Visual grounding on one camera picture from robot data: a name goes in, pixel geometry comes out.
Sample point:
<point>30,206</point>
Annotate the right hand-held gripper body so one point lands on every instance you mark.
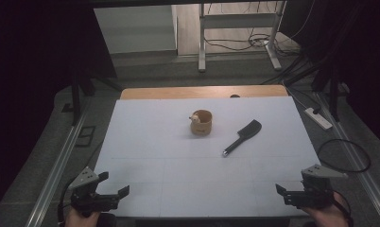
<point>317,192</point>

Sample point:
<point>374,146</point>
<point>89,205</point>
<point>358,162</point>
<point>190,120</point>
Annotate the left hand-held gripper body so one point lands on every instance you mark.
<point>84,198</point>

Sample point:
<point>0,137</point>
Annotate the black comb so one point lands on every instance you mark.
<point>248,131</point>

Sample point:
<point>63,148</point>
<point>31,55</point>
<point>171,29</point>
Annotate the wooden cup with duck figure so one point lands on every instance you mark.
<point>202,126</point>

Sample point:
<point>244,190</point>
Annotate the person's left hand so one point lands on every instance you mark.
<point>76,221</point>

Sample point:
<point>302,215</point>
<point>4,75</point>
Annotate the person's right hand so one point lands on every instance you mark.
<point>328,217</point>

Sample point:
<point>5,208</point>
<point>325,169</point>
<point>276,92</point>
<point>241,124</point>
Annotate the white table mat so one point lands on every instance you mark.
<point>178,176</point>

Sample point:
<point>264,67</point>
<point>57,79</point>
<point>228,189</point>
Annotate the white power strip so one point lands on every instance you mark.
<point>319,119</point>

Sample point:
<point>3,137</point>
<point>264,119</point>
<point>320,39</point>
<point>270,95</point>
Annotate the black tripod stand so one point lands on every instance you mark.
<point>334,94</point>
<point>75,101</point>

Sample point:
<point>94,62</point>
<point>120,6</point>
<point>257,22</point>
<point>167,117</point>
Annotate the black plug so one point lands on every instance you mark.
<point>317,110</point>

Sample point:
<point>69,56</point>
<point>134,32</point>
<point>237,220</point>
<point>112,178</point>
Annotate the black curtain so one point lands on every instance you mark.
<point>27,63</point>
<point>367,63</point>

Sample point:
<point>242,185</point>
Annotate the white metal stand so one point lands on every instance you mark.
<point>238,21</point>

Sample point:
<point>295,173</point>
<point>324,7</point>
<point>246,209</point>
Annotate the aluminium rail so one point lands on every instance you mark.
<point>54,176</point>
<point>361,176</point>

